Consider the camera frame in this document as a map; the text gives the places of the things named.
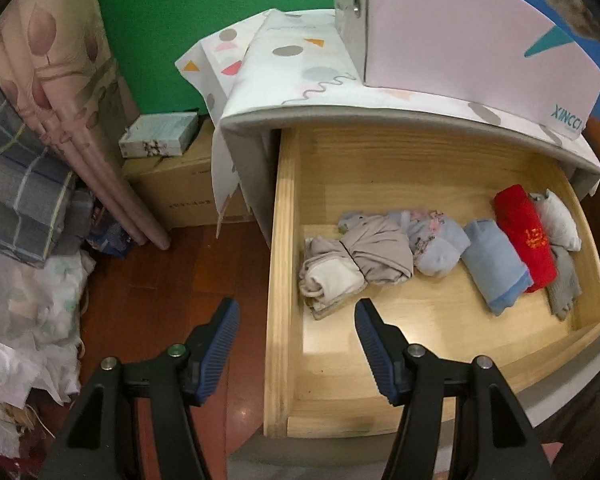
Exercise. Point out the beige underwear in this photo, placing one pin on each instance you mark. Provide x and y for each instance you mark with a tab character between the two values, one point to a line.
375	255

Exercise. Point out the rolled pink floral mattress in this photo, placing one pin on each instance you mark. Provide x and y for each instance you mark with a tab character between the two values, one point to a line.
55	60

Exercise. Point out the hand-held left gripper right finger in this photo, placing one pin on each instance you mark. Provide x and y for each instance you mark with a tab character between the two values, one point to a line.
377	355

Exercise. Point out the grey plaid blanket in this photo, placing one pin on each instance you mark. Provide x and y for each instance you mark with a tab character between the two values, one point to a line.
25	195

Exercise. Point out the light blue floral sock pair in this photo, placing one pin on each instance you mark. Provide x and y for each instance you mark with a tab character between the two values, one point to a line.
435	245

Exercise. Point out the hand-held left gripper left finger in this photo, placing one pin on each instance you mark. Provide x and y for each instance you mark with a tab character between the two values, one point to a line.
220	355

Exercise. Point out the green foam mat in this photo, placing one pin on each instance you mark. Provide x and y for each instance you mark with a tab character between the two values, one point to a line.
205	10

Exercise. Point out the plain light blue underwear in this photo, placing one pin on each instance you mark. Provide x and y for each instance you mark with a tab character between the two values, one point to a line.
495	265

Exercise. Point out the white patterned cover cloth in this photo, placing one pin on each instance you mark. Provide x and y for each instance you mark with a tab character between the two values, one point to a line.
290	70

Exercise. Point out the red towel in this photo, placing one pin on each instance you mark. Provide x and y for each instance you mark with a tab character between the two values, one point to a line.
525	235

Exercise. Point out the white floral cloth pile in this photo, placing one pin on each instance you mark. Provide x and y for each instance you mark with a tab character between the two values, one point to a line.
35	310

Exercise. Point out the white and grey sock bundle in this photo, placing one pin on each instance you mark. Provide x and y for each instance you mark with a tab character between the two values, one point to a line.
557	220

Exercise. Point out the brown cardboard box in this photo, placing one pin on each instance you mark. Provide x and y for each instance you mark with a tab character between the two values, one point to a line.
180	185

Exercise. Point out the wooden drawer grey front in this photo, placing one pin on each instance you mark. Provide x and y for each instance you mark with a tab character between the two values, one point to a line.
430	160

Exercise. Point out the small tissue box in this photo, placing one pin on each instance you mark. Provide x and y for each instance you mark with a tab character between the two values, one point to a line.
155	135

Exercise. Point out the grey underwear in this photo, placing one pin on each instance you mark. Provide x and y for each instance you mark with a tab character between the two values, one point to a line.
565	280

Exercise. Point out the pink XINCCI box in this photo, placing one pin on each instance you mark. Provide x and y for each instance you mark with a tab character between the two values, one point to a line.
455	35

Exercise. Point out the blue packet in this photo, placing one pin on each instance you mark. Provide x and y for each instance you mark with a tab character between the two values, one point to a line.
110	235

